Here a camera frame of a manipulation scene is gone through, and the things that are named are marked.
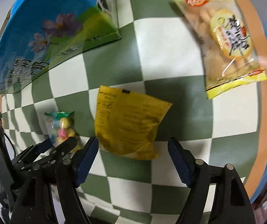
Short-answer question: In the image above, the colourful gumball candy bag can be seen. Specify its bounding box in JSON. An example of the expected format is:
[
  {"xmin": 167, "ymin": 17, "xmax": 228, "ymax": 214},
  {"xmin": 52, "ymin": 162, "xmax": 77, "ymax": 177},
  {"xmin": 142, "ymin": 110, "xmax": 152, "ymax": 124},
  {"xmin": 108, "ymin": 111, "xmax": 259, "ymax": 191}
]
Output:
[{"xmin": 44, "ymin": 111, "xmax": 82, "ymax": 154}]

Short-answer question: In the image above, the yellow snack bag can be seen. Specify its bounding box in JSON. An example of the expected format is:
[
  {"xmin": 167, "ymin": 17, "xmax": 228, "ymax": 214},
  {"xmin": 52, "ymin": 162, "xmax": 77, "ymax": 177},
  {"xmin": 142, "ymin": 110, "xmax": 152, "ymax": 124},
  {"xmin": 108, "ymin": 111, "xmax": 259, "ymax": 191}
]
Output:
[{"xmin": 94, "ymin": 85, "xmax": 172, "ymax": 160}]

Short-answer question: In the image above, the clear yellow biscuit stick bag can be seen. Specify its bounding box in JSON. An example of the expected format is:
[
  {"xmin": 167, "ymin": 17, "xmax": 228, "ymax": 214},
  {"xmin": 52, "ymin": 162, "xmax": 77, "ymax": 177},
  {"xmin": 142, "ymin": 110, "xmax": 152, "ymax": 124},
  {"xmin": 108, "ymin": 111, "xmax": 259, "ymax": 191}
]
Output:
[{"xmin": 173, "ymin": 0, "xmax": 267, "ymax": 99}]

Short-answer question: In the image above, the blue green milk carton box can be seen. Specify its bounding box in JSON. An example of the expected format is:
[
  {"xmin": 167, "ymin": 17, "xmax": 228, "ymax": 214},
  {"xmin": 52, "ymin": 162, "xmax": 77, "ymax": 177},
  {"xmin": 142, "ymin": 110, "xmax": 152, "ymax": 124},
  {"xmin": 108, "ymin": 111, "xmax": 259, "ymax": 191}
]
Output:
[{"xmin": 0, "ymin": 0, "xmax": 121, "ymax": 95}]

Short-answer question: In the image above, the green white checkered tablecloth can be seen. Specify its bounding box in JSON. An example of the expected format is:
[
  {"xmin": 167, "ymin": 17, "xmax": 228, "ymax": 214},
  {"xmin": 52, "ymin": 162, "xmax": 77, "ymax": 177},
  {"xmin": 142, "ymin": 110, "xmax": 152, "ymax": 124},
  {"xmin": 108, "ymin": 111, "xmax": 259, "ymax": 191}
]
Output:
[{"xmin": 2, "ymin": 0, "xmax": 260, "ymax": 223}]

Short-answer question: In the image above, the black cable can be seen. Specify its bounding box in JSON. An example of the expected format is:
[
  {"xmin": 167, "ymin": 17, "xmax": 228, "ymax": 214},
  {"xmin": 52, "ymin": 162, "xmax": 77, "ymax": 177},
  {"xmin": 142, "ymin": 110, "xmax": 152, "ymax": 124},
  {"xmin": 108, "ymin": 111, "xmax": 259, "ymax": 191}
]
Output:
[{"xmin": 3, "ymin": 131, "xmax": 17, "ymax": 159}]

